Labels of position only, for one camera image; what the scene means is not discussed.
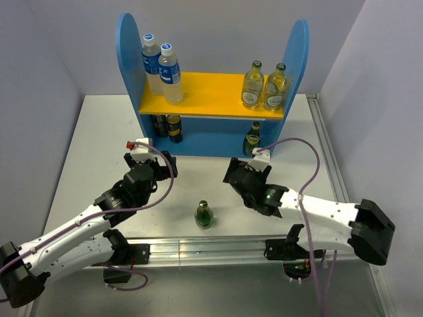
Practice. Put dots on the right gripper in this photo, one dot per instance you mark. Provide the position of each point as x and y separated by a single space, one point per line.
235 163

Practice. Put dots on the yellow glass bottle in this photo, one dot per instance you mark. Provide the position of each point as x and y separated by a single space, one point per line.
274 88
253 84

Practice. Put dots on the dark can front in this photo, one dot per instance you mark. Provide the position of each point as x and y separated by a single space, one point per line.
174 127

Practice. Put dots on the aluminium rail right side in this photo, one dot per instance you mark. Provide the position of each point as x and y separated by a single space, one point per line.
334 173

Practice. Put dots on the blue and yellow wooden shelf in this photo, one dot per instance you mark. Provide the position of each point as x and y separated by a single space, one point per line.
214 122

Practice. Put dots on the aluminium rail front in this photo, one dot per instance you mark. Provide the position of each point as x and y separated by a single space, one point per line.
163 253

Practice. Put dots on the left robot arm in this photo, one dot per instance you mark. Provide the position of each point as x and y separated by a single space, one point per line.
90 238

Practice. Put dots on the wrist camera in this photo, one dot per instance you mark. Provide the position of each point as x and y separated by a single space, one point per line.
260 159
140 153

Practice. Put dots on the green glass bottle front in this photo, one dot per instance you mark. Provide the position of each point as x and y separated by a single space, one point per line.
203 215

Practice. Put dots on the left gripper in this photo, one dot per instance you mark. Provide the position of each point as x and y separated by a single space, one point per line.
163 171

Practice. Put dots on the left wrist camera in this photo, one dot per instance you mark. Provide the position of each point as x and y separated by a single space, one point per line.
140 153

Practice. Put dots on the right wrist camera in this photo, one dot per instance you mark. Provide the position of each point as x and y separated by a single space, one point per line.
260 159

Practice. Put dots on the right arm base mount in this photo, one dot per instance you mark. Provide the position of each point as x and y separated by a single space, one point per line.
288 250

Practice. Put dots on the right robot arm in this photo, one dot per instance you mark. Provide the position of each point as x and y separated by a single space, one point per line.
362 228

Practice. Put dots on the Pocari bottle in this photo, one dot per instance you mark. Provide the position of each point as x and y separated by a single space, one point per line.
169 71
151 53

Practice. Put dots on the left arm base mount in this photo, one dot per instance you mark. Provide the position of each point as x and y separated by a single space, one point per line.
120 267

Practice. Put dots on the yellow glass bottle right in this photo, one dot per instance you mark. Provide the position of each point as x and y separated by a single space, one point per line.
274 88

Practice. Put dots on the aluminium rail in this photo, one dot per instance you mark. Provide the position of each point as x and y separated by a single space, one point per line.
334 173
163 253

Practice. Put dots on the dark can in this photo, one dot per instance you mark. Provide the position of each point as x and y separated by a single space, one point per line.
160 125
174 127

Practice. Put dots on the green glass bottle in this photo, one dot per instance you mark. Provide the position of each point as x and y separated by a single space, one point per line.
203 215
252 139

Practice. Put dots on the yellow glass bottle left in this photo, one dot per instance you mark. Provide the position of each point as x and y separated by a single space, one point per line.
253 84

